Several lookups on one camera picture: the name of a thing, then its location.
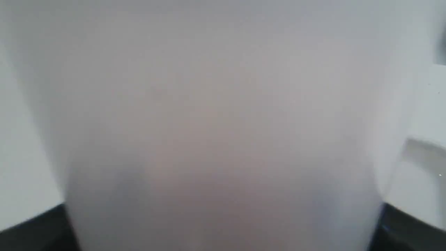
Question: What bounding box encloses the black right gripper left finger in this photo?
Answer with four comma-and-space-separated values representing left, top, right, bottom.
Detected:
0, 204, 81, 251

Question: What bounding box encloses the translucent squeeze bottle amber liquid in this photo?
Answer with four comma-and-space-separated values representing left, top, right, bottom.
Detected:
1, 0, 445, 251

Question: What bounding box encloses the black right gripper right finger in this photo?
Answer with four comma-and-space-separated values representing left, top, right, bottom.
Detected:
368, 203, 446, 251

